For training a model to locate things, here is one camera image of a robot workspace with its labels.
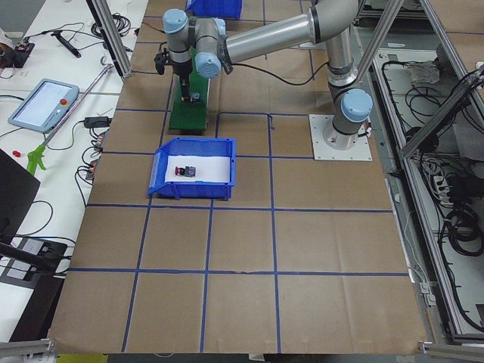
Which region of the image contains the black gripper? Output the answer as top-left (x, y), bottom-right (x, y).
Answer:
top-left (172, 60), bottom-right (191, 102)

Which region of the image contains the red mushroom push button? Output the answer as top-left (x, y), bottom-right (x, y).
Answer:
top-left (175, 166), bottom-right (196, 178)

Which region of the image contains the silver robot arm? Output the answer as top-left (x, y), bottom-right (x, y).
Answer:
top-left (154, 1), bottom-right (373, 150)

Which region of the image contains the green conveyor belt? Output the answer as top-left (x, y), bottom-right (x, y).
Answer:
top-left (169, 70), bottom-right (209, 132)

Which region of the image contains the blue left storage bin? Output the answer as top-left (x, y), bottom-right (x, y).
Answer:
top-left (147, 137), bottom-right (236, 200)

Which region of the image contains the blue storage bin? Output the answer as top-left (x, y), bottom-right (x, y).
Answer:
top-left (185, 0), bottom-right (243, 19)
top-left (147, 137), bottom-right (236, 200)

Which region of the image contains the blue right storage bin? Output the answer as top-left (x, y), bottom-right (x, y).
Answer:
top-left (185, 0), bottom-right (243, 19)

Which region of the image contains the white foam pad left bin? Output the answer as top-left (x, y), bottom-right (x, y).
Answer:
top-left (165, 155), bottom-right (231, 183)

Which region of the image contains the teach pendant tablet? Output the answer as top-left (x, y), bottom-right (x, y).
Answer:
top-left (8, 79), bottom-right (79, 133)

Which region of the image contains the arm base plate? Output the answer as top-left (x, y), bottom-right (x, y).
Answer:
top-left (309, 114), bottom-right (372, 162)

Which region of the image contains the green handled grabber tool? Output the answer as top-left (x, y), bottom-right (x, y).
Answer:
top-left (26, 64), bottom-right (114, 172)

